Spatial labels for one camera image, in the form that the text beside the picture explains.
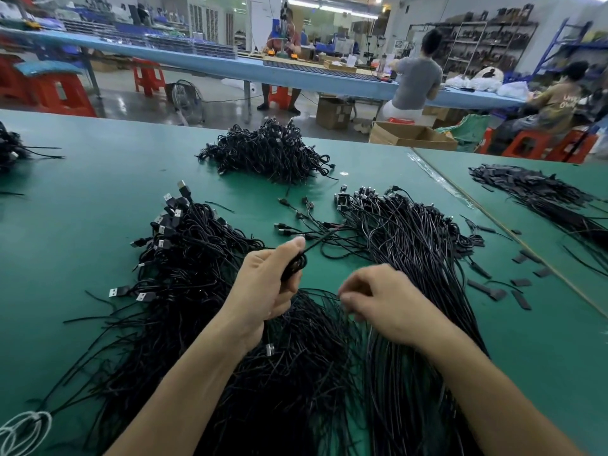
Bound person's left hand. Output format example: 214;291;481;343
217;236;308;352

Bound person's right hand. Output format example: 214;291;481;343
338;263;462;352

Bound single black cable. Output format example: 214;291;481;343
278;223;348;283

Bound bundle of long black cables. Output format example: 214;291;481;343
275;185;488;456

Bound small cluster of knotted cables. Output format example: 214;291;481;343
107;180;267;305

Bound heap of black cables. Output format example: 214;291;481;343
0;121;63;172
196;117;336;183

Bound pile of black cables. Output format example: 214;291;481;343
33;199;376;456

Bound spread of straight black cables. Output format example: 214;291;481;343
469;164;608;253

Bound person's left forearm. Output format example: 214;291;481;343
104;322;253;456

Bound person's right forearm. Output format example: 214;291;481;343
427;326;608;456

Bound scattered dark tie pieces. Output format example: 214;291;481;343
462;216;552;312

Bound open cardboard box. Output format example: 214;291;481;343
369;122;459;151

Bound green bag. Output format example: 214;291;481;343
443;115;495;151

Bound small cardboard box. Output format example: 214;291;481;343
315;96;355;130

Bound red plastic stool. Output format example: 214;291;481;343
0;54;30;103
132;58;167;97
268;85;292;110
502;130;600;164

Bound grey floor fan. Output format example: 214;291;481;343
166;79;206;126

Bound long blue workbench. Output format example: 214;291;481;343
0;26;526;110

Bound pile of white bags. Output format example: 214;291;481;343
446;66;531;101

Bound white pillar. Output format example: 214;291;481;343
247;0;282;53

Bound metal storage shelf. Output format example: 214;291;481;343
408;4;540;77

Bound red stool with blue seat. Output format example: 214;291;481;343
13;60;96;117

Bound blue metal rack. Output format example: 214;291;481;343
532;18;608;80

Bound bunch of white wire rings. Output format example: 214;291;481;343
0;410;53;456

